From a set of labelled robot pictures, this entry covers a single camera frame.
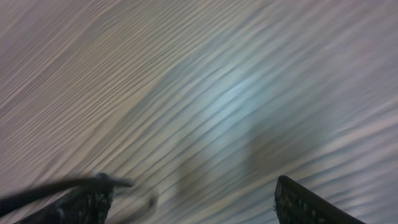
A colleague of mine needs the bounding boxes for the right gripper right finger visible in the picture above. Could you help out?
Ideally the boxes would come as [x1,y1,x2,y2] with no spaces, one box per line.
[274,175,364,224]

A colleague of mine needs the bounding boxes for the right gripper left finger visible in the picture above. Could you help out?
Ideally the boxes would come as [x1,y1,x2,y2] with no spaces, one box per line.
[16,185,114,224]

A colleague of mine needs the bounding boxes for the black usb cable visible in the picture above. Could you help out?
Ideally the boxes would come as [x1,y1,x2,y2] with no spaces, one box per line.
[0,176,134,217]

